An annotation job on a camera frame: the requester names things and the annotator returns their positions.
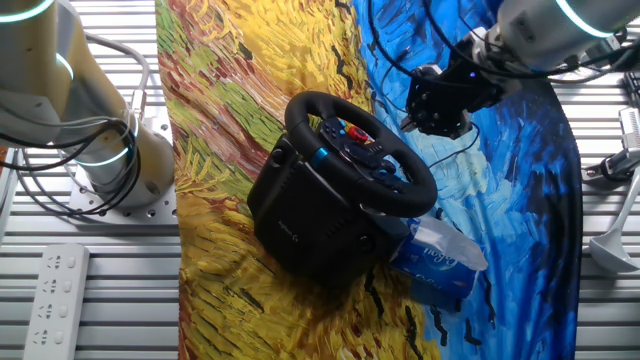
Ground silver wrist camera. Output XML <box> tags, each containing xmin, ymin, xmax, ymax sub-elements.
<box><xmin>569</xmin><ymin>34</ymin><xmax>626</xmax><ymax>69</ymax></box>

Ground blue tissue pack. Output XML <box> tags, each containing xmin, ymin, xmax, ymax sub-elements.
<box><xmin>388</xmin><ymin>215</ymin><xmax>490</xmax><ymax>300</ymax></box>

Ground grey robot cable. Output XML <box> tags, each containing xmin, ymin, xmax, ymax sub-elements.
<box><xmin>82</xmin><ymin>32</ymin><xmax>151</xmax><ymax>121</ymax></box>

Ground black steering wheel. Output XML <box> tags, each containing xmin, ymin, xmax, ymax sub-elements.
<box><xmin>283</xmin><ymin>90</ymin><xmax>439</xmax><ymax>219</ymax></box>

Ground white power strip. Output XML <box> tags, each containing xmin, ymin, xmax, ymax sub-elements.
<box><xmin>22</xmin><ymin>243</ymin><xmax>91</xmax><ymax>360</ymax></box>

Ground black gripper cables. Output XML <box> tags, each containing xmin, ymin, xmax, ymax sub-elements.
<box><xmin>367</xmin><ymin>0</ymin><xmax>640</xmax><ymax>84</ymax></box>

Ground black keyboard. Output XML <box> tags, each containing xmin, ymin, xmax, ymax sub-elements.
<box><xmin>623</xmin><ymin>71</ymin><xmax>640</xmax><ymax>107</ymax></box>

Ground painted wheatfield cloth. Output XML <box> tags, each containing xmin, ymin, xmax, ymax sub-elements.
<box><xmin>153</xmin><ymin>0</ymin><xmax>585</xmax><ymax>360</ymax></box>

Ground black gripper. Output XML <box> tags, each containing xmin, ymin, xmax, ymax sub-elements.
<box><xmin>399</xmin><ymin>42</ymin><xmax>501</xmax><ymax>141</ymax></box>

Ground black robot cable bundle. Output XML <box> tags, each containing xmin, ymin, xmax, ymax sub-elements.
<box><xmin>0</xmin><ymin>117</ymin><xmax>141</xmax><ymax>217</ymax></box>

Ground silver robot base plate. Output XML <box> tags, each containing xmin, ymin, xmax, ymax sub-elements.
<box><xmin>67</xmin><ymin>112</ymin><xmax>177</xmax><ymax>225</ymax></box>

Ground black usb cable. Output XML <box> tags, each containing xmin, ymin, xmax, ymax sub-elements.
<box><xmin>372</xmin><ymin>47</ymin><xmax>481</xmax><ymax>170</ymax></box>

